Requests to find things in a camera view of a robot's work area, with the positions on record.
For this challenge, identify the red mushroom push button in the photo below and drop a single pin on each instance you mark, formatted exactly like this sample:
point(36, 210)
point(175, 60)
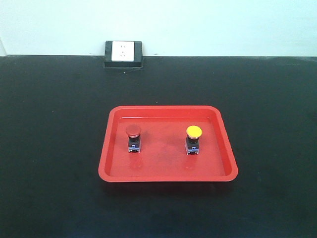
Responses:
point(133, 132)

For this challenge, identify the yellow mushroom push button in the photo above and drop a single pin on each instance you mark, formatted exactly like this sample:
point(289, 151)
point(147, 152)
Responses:
point(193, 134)

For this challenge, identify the red plastic tray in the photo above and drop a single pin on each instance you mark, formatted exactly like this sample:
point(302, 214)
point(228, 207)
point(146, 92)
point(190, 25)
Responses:
point(163, 155)

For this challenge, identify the black white power socket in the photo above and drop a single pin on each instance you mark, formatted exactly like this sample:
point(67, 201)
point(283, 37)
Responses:
point(123, 54)

